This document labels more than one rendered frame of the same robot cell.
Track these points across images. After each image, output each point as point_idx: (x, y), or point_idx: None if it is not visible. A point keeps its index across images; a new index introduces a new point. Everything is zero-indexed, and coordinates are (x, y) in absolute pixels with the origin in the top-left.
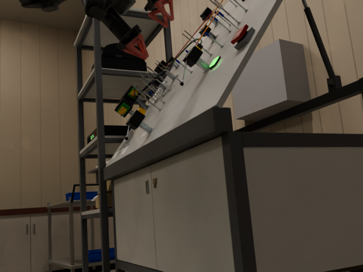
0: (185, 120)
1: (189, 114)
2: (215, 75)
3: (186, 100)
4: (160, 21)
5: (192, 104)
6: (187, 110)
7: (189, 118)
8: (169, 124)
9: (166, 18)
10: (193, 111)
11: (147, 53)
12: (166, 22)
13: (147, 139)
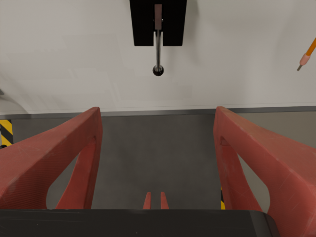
0: (233, 106)
1: (238, 98)
2: (283, 30)
3: (145, 56)
4: (91, 181)
5: (220, 80)
6: (205, 87)
7: (251, 106)
8: (136, 98)
9: (79, 135)
10: (252, 97)
11: (166, 200)
12: (94, 130)
13: (24, 106)
